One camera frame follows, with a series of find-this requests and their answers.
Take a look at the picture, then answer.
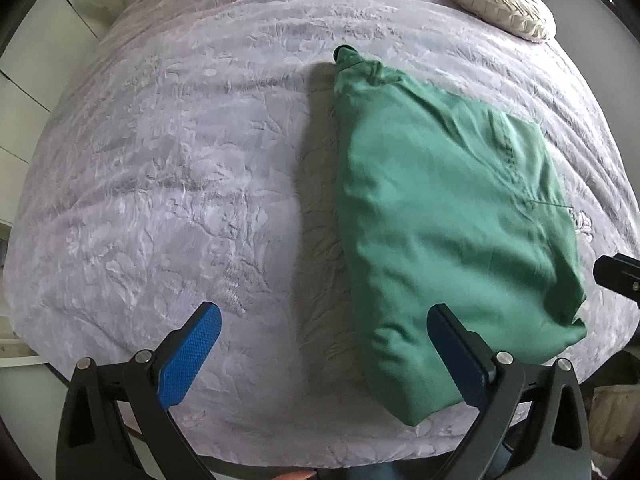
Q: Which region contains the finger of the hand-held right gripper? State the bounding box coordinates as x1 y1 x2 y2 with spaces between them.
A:
593 254 640 306

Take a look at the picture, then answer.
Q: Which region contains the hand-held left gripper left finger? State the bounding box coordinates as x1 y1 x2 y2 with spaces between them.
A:
56 301 222 480

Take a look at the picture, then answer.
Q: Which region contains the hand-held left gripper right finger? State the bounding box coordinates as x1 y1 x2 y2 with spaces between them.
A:
426 302 592 480

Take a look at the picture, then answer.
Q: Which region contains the green work jacket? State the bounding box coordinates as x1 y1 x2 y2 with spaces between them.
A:
331 45 588 427

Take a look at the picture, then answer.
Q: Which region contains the purple bed blanket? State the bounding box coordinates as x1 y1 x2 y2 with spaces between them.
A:
2 0 640 466

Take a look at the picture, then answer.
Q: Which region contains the white ruched pillow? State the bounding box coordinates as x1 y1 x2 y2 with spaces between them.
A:
431 0 557 43

